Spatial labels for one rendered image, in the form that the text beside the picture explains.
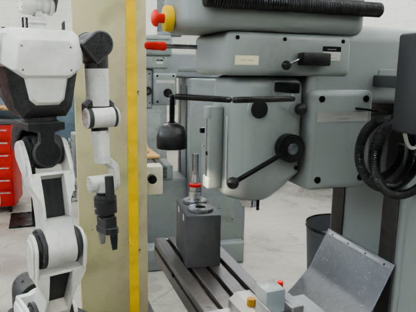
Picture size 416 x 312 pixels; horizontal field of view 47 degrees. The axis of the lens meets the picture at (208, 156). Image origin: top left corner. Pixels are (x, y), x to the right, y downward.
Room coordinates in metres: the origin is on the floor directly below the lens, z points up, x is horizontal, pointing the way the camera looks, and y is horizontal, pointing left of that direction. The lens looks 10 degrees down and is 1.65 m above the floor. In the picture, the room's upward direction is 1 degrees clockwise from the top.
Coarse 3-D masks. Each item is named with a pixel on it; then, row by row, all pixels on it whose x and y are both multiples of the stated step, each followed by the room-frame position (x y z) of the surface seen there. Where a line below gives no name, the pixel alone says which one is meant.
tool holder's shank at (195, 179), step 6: (192, 156) 1.71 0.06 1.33; (198, 156) 1.71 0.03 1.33; (192, 162) 1.71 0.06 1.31; (198, 162) 1.71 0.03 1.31; (192, 168) 1.71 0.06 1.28; (198, 168) 1.71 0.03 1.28; (192, 174) 1.71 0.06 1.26; (198, 174) 1.71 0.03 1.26; (192, 180) 1.70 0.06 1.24; (198, 180) 1.71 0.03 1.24
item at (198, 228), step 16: (176, 208) 1.75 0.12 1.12; (192, 208) 1.60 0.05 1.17; (208, 208) 1.60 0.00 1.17; (176, 224) 1.75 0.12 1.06; (192, 224) 1.55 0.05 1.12; (208, 224) 1.56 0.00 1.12; (176, 240) 1.75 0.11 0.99; (192, 240) 1.55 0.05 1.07; (208, 240) 1.56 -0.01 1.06; (192, 256) 1.55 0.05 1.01; (208, 256) 1.56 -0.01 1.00
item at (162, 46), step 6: (150, 42) 1.26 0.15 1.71; (156, 42) 1.27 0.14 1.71; (162, 42) 1.27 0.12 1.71; (150, 48) 1.26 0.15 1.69; (156, 48) 1.26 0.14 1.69; (162, 48) 1.27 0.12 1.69; (168, 48) 1.28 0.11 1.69; (174, 48) 1.29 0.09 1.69; (180, 48) 1.29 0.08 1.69; (186, 48) 1.30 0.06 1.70; (192, 48) 1.30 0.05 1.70
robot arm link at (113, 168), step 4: (96, 160) 1.81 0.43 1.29; (100, 160) 1.81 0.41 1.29; (104, 160) 1.81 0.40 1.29; (108, 160) 1.82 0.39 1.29; (112, 160) 1.83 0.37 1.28; (104, 164) 1.87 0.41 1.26; (108, 164) 1.83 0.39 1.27; (112, 164) 1.83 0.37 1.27; (116, 164) 1.84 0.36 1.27; (108, 168) 1.88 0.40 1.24; (112, 168) 1.85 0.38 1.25; (116, 168) 1.84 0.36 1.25; (108, 172) 1.88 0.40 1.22; (112, 172) 1.85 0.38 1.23; (116, 172) 1.83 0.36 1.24; (116, 176) 1.83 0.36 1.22; (116, 180) 1.83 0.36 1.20; (116, 184) 1.83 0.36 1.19; (116, 188) 1.84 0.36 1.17
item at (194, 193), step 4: (192, 188) 1.69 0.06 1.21; (196, 188) 1.69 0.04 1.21; (200, 188) 1.70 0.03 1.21; (192, 192) 1.69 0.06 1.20; (196, 192) 1.69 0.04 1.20; (200, 192) 1.70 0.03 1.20; (192, 196) 1.69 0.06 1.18; (196, 196) 1.69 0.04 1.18; (200, 196) 1.70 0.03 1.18; (192, 200) 1.69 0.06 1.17; (196, 200) 1.69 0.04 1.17
